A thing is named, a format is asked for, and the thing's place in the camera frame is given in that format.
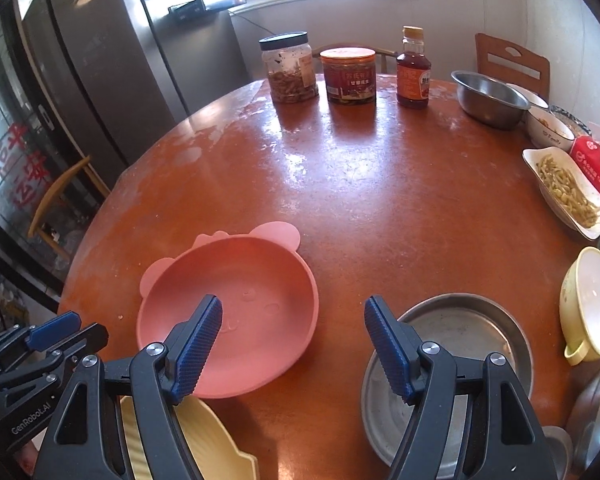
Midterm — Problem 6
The shallow steel pan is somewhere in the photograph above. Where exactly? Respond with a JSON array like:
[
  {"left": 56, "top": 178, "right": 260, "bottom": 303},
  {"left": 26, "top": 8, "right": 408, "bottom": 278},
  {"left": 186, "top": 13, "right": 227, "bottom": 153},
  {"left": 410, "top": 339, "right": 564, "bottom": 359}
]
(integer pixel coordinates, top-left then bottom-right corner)
[{"left": 360, "top": 291, "right": 534, "bottom": 480}]

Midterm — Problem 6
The yellow shell-shaped plate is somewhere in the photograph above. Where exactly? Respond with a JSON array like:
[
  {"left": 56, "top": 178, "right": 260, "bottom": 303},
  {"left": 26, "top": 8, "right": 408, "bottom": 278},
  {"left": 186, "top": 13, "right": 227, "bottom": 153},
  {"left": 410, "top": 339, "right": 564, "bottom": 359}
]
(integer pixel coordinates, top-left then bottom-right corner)
[{"left": 121, "top": 396, "right": 260, "bottom": 480}]

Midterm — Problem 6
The pink bear-shaped plate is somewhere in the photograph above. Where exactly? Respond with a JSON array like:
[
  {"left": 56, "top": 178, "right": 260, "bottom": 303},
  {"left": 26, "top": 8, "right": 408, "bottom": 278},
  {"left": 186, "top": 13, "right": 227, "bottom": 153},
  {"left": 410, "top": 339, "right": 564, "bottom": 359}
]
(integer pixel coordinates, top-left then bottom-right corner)
[{"left": 136, "top": 221, "right": 320, "bottom": 399}]

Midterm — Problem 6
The yellow bowl with handle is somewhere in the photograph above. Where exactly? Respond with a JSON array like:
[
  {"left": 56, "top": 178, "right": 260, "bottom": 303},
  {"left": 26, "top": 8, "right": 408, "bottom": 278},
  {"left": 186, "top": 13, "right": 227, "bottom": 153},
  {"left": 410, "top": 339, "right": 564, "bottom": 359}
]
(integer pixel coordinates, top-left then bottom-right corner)
[{"left": 559, "top": 247, "right": 600, "bottom": 366}]

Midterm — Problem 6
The large steel bowl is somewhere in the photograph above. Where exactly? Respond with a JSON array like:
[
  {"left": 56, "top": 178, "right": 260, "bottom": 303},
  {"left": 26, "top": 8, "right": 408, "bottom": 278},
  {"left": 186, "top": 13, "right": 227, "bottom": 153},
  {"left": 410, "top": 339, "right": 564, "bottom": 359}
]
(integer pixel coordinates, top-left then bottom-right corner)
[{"left": 566, "top": 371, "right": 600, "bottom": 479}]

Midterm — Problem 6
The small steel bowl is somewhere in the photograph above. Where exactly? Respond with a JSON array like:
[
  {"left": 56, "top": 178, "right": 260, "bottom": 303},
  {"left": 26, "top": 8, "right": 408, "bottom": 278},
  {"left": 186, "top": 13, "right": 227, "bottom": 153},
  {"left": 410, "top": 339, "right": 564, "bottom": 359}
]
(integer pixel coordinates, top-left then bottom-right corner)
[{"left": 543, "top": 426, "right": 573, "bottom": 480}]

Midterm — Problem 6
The person's left hand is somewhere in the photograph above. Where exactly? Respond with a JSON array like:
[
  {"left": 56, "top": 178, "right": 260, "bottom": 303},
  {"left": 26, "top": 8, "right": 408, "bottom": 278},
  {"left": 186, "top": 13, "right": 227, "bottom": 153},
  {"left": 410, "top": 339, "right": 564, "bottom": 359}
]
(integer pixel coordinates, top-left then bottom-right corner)
[{"left": 14, "top": 441, "right": 38, "bottom": 477}]

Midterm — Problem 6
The yellow wooden chair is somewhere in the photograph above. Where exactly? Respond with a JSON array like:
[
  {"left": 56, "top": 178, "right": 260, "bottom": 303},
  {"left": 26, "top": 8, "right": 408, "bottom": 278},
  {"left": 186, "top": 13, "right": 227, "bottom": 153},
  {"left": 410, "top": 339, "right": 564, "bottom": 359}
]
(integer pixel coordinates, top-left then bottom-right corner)
[{"left": 27, "top": 155, "right": 110, "bottom": 263}]

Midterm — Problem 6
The glass display cabinet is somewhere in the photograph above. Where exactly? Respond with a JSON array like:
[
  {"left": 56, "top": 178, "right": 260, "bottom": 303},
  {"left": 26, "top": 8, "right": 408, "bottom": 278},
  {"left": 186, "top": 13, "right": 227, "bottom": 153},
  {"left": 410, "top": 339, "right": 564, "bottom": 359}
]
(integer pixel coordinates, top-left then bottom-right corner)
[{"left": 0, "top": 14, "right": 92, "bottom": 311}]

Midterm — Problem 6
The white dish of beans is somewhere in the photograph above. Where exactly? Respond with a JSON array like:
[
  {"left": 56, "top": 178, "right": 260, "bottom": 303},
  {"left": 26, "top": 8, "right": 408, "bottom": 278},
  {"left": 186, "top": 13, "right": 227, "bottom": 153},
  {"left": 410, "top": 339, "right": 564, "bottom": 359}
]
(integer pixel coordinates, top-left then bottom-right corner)
[{"left": 522, "top": 148, "right": 600, "bottom": 240}]

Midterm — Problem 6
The white ceramic bowl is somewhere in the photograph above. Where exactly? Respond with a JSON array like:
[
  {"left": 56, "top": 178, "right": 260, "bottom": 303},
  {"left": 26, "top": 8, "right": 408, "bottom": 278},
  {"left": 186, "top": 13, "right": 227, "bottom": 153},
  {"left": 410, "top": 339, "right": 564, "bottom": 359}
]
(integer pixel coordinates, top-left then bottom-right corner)
[{"left": 526, "top": 105, "right": 576, "bottom": 152}]

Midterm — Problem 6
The steel bowl at back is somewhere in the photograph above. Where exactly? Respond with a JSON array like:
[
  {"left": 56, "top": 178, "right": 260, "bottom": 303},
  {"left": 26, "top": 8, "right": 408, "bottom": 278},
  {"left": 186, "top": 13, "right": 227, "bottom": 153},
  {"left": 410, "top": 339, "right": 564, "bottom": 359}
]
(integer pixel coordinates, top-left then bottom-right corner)
[{"left": 451, "top": 70, "right": 531, "bottom": 130}]

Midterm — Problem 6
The red tissue pack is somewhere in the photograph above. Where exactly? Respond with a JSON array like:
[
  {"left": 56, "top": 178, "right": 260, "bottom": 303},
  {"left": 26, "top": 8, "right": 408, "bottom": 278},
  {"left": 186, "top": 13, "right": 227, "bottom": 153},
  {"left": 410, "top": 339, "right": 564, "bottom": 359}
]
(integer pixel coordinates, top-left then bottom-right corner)
[{"left": 570, "top": 136, "right": 600, "bottom": 192}]

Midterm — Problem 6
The grey refrigerator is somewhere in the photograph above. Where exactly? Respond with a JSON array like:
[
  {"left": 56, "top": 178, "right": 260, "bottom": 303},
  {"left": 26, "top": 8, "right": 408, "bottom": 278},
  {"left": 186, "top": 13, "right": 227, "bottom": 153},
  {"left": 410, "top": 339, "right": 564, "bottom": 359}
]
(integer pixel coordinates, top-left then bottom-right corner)
[{"left": 14, "top": 0, "right": 251, "bottom": 187}]

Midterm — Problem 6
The brown sauce bottle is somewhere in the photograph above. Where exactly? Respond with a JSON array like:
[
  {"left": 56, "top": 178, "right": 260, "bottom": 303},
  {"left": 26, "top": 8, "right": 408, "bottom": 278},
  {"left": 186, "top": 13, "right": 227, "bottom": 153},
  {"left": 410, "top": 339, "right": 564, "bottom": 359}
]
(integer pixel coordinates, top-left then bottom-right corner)
[{"left": 396, "top": 26, "right": 431, "bottom": 110}]

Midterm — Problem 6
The red jar orange lid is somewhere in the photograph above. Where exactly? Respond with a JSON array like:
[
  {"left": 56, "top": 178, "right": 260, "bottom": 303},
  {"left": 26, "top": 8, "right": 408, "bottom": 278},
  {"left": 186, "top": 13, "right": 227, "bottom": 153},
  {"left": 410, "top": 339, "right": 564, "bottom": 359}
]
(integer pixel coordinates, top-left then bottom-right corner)
[{"left": 320, "top": 47, "right": 376, "bottom": 105}]

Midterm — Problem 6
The wooden chair back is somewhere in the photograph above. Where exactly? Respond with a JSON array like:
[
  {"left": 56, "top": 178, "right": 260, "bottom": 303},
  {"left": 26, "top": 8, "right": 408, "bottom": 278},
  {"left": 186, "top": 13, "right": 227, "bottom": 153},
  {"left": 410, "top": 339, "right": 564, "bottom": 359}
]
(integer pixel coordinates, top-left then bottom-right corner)
[{"left": 475, "top": 32, "right": 550, "bottom": 100}]

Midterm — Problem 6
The clear jar black lid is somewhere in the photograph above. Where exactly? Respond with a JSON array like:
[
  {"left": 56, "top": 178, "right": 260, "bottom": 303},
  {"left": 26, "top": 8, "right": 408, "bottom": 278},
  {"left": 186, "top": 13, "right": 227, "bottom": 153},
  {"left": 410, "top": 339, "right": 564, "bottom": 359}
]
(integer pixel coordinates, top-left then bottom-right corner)
[{"left": 259, "top": 32, "right": 318, "bottom": 104}]

